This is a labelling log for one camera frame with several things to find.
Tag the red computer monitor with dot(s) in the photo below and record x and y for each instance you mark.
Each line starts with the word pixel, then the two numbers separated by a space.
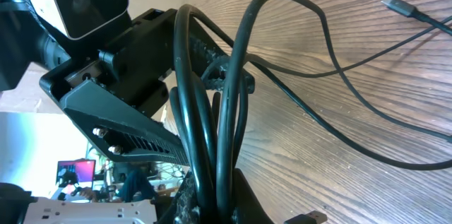
pixel 79 172

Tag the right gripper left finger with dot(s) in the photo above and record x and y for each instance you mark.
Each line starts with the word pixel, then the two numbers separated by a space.
pixel 183 207

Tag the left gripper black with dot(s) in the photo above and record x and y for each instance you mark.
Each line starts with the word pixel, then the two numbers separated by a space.
pixel 109 97

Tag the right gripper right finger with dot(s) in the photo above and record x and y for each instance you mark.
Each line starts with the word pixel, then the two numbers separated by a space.
pixel 246 207

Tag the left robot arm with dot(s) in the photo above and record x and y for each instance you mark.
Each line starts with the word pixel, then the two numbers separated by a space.
pixel 32 44

